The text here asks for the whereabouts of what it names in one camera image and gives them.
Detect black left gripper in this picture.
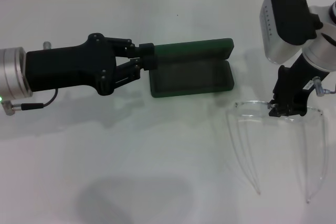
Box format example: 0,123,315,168
25,33,156,97

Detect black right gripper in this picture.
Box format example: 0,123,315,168
267,54,329,117

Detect clear plastic glasses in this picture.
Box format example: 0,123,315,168
225,100,329,204

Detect green glasses case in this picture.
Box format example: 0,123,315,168
150,37,235,100

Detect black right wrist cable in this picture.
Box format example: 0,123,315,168
313,76,336,96

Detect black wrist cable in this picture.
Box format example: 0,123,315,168
2,89,60,116
313,76,336,96

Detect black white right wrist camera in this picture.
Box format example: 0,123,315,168
261,0,324,65

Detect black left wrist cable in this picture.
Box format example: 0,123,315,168
2,89,60,116

